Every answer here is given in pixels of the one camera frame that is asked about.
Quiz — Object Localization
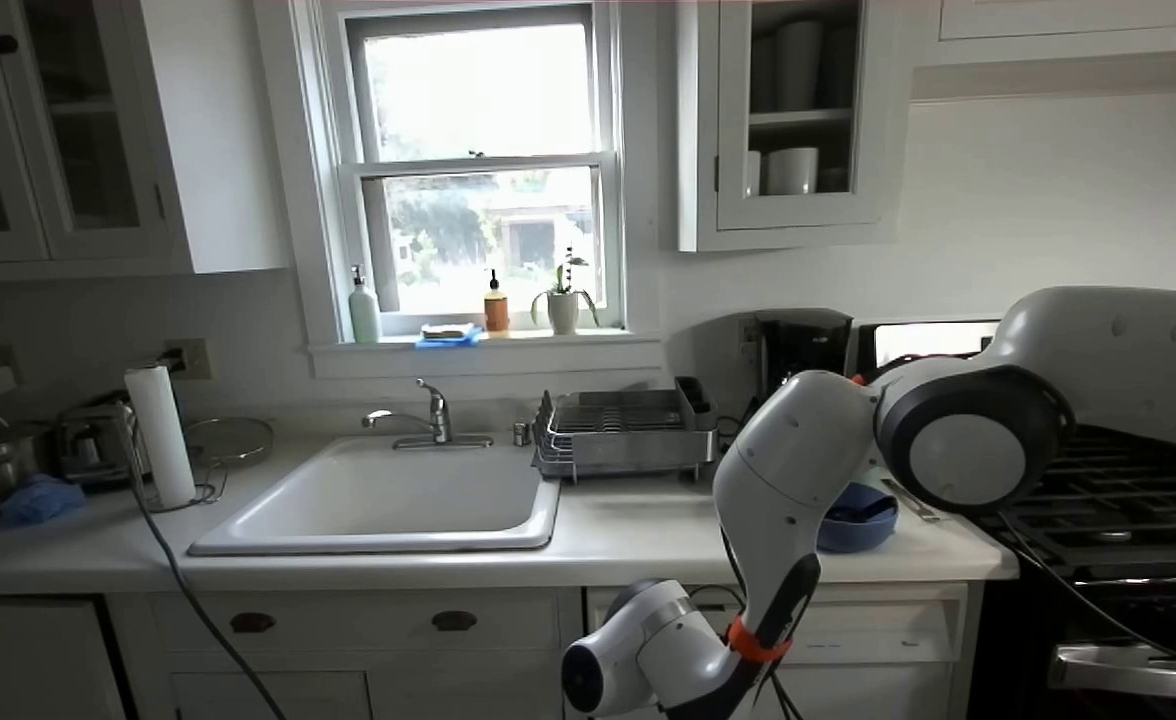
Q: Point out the plant in white pot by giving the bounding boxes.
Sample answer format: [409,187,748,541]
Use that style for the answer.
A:
[530,242,606,341]

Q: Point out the metal dish rack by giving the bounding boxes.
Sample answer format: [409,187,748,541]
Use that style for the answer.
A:
[530,375,724,488]

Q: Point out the orange pump bottle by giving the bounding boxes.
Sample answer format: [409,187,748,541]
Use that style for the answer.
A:
[479,265,512,341]

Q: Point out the blue sponge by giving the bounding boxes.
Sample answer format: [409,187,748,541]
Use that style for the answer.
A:
[412,318,487,354]

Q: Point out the chrome faucet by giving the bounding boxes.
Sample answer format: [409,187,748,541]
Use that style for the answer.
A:
[361,375,455,452]

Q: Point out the black coffee maker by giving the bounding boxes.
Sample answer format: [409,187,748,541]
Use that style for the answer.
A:
[748,308,860,413]

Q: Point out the white framed window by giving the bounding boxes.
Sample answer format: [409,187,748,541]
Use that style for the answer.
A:
[328,5,631,344]

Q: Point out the white pump bottle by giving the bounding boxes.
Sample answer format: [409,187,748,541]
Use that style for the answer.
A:
[346,265,386,352]

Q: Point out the white kitchen sink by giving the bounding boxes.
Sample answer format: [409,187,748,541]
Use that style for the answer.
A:
[190,439,566,559]

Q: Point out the white glass door cabinet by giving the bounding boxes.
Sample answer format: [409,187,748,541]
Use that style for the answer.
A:
[671,0,920,261]

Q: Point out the blue bowl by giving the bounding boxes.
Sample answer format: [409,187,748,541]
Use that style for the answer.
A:
[815,478,906,557]

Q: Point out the metal fork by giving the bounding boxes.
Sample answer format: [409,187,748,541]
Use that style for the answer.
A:
[883,476,949,527]

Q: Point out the white jar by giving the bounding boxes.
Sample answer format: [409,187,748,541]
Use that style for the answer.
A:
[763,13,830,112]

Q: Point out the white base cabinet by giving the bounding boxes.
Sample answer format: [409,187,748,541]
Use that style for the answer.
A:
[0,583,594,720]

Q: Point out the white dishwasher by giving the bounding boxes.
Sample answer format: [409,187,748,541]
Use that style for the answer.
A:
[583,578,972,720]

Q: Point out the white paper towel roll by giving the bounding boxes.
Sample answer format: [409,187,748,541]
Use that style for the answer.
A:
[122,365,205,517]

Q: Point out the metal toaster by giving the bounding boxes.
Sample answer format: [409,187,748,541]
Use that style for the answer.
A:
[52,396,147,492]

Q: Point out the blue cloth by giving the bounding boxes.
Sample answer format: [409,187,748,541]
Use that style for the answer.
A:
[0,476,94,530]

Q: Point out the black gas stove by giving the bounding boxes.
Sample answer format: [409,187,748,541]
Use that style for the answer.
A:
[851,316,1176,720]

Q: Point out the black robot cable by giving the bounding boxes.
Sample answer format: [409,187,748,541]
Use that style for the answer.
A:
[716,527,808,720]

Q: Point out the wall power outlet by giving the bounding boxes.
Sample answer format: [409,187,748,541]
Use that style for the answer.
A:
[166,341,217,382]

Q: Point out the white wall cabinet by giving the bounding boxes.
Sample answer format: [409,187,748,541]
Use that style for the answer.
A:
[0,0,287,288]

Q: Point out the black appliance cord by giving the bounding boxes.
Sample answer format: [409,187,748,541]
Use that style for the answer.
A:
[110,379,292,720]

